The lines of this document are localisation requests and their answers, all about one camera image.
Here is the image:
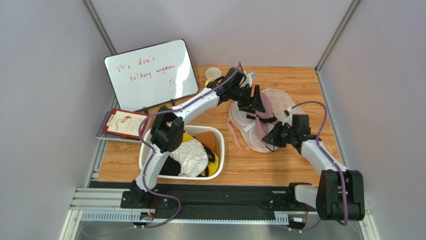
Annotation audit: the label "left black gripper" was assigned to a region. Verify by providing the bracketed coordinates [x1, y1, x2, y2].
[231, 85, 267, 115]

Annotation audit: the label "pink ribbed bra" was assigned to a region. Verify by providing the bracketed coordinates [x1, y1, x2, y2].
[246, 92, 277, 145]

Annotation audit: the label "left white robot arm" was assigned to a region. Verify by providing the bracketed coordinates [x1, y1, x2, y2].
[130, 65, 266, 199]

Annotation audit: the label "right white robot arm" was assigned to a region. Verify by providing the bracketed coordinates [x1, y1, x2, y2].
[262, 114, 365, 222]

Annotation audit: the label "orange bra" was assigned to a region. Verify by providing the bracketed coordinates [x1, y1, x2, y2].
[195, 131, 221, 157]

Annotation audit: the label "yellow bra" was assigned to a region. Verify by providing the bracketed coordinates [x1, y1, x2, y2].
[181, 133, 216, 177]

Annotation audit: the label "black bra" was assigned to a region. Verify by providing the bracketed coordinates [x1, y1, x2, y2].
[159, 156, 181, 177]

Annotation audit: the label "white plastic laundry basket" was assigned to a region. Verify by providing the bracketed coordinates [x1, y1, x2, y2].
[158, 125, 225, 181]

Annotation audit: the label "yellow ceramic mug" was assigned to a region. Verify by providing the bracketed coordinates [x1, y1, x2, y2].
[204, 67, 222, 87]

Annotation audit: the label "white dry-erase board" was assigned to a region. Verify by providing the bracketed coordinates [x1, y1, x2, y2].
[104, 39, 199, 112]

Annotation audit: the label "red cover book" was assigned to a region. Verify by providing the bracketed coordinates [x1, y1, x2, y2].
[102, 108, 151, 140]

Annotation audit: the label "grey book underneath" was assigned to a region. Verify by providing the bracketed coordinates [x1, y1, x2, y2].
[96, 111, 126, 142]

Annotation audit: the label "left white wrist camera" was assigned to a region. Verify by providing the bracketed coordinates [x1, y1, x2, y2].
[240, 70, 258, 88]

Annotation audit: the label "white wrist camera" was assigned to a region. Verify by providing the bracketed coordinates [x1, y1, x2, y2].
[240, 70, 258, 88]
[284, 107, 293, 117]

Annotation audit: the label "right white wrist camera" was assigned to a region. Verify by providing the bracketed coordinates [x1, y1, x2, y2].
[284, 107, 293, 117]

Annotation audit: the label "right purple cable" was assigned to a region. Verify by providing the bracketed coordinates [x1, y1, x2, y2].
[287, 101, 350, 233]

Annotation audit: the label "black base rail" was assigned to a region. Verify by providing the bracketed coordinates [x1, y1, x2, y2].
[120, 183, 316, 221]

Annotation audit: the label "aluminium frame rails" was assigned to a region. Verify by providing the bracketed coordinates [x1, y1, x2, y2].
[59, 186, 380, 240]

